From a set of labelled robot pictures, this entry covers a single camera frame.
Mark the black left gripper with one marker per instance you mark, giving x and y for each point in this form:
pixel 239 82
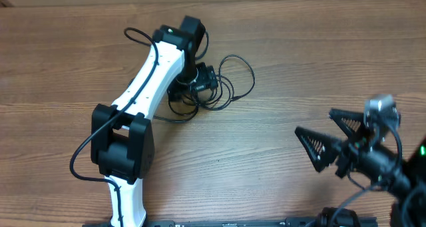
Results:
pixel 207 78

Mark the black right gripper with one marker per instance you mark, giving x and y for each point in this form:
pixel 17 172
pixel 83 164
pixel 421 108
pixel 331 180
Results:
pixel 351 151

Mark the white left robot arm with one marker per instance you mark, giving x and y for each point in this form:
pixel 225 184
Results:
pixel 122 142

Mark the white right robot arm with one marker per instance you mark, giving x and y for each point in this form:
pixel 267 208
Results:
pixel 409 186

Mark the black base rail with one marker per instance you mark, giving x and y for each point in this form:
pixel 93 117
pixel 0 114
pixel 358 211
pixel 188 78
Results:
pixel 233 223

